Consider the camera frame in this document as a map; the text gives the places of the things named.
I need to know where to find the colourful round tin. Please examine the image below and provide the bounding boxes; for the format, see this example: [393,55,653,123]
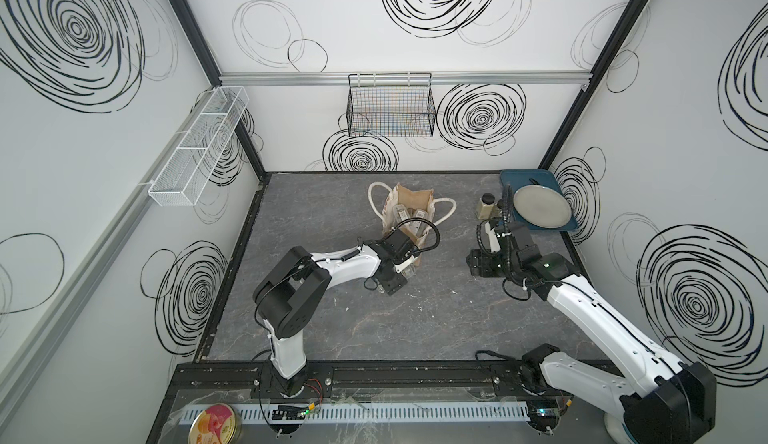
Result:
[187,403,241,444]

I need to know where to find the aluminium wall rail left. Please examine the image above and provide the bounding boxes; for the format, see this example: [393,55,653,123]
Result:
[1,87,218,427]

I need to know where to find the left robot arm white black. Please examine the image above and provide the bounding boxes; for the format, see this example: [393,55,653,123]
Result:
[253,230,424,381]

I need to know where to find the grey round plate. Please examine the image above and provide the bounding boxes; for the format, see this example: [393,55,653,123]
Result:
[513,185,572,229]

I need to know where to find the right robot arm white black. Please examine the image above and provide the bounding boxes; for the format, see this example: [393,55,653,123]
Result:
[467,219,717,443]

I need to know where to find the black corner frame post right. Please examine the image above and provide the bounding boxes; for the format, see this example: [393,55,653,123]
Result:
[538,0,650,170]

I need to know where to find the clear compass case blue compass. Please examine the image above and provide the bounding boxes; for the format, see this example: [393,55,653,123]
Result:
[409,209,429,236]

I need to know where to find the aluminium wall rail back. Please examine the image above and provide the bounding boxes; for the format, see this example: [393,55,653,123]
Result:
[220,70,592,87]

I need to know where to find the spice jar green herbs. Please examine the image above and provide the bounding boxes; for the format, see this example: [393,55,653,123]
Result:
[492,199,505,219]

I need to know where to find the white wire wall shelf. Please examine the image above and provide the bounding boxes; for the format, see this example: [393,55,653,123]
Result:
[148,87,249,207]

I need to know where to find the black corrugated right cable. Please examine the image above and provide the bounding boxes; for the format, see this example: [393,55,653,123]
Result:
[476,184,517,253]

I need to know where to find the black corner frame post left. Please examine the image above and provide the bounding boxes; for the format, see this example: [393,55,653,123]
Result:
[168,0,269,184]

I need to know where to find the aluminium wall rail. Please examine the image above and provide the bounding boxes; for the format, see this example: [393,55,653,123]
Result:
[220,70,592,87]
[1,87,218,427]

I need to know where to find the black corrugated cable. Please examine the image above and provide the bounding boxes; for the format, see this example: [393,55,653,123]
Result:
[476,184,517,253]
[392,217,442,253]

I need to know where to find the white slotted cable duct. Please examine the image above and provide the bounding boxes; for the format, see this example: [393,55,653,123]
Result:
[179,400,532,426]

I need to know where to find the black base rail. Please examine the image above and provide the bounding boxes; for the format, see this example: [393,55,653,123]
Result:
[168,359,568,401]

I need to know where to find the black wire wall basket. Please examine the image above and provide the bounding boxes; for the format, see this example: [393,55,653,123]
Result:
[345,84,437,137]

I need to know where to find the black corner frame post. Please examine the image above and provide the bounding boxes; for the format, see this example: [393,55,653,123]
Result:
[538,0,650,170]
[168,0,269,184]

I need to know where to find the black corrugated left cable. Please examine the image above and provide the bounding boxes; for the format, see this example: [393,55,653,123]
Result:
[392,217,442,253]

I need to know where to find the spice jar pale contents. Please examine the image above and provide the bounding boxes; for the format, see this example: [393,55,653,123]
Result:
[475,193,496,221]

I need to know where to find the burlap canvas cat bag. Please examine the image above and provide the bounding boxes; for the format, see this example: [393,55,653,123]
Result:
[367,182,457,249]

